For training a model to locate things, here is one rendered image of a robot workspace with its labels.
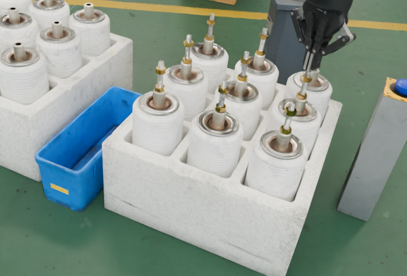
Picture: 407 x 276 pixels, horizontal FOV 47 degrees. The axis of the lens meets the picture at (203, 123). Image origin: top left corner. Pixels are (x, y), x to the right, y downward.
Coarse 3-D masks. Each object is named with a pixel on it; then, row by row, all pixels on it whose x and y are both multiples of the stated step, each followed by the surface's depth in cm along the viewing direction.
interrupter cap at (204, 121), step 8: (208, 112) 84; (200, 120) 82; (208, 120) 83; (232, 120) 83; (200, 128) 80; (208, 128) 80; (216, 128) 81; (224, 128) 82; (232, 128) 81; (216, 136) 79; (224, 136) 80
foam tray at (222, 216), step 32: (128, 128) 90; (320, 128) 97; (128, 160) 85; (160, 160) 84; (320, 160) 88; (128, 192) 91; (160, 192) 87; (192, 192) 83; (224, 192) 80; (256, 192) 80; (160, 224) 92; (192, 224) 88; (224, 224) 84; (256, 224) 81; (288, 224) 78; (224, 256) 89; (256, 256) 86; (288, 256) 82
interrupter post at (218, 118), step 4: (216, 112) 80; (220, 112) 80; (224, 112) 80; (216, 116) 80; (220, 116) 80; (224, 116) 81; (212, 120) 82; (216, 120) 81; (220, 120) 81; (224, 120) 81; (212, 124) 82; (216, 124) 81; (220, 124) 81
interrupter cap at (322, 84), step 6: (300, 72) 99; (294, 78) 97; (300, 78) 98; (318, 78) 98; (324, 78) 98; (300, 84) 96; (318, 84) 97; (324, 84) 96; (306, 90) 94; (312, 90) 94; (318, 90) 94; (324, 90) 95
